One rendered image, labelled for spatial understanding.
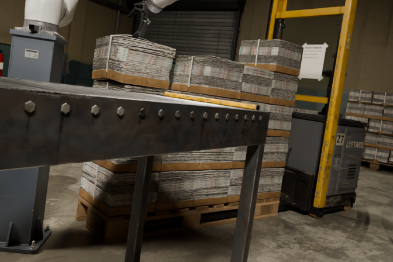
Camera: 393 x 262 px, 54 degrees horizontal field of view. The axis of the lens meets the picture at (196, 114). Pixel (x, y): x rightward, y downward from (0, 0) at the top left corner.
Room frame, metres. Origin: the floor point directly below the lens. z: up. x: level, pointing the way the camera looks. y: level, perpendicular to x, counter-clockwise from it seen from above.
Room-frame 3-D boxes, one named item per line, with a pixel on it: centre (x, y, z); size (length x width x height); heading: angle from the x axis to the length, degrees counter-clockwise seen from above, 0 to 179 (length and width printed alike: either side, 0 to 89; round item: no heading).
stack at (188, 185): (2.45, 0.06, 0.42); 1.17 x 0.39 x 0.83; 131
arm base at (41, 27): (1.81, 0.78, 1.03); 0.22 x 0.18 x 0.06; 5
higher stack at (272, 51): (2.92, -0.49, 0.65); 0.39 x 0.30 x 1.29; 41
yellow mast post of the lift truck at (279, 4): (3.46, -0.60, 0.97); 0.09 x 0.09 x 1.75; 41
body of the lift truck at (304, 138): (3.45, -1.09, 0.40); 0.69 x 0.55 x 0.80; 41
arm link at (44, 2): (1.84, 0.79, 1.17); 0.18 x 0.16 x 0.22; 7
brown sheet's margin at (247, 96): (2.73, -0.26, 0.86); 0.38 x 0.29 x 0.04; 40
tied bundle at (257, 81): (2.73, -0.26, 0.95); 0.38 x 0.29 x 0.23; 40
